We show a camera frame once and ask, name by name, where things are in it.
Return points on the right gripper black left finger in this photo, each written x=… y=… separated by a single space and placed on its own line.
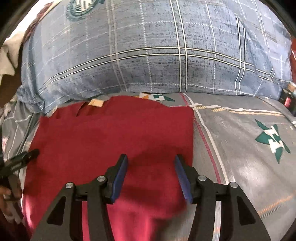
x=63 y=218

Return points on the red sweater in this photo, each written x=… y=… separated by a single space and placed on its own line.
x=79 y=142

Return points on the person's left hand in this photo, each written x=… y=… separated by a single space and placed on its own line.
x=11 y=194

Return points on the beige striped cloth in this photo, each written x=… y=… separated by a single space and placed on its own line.
x=10 y=54

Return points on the blue plaid pillow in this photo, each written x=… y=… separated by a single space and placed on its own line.
x=83 y=49

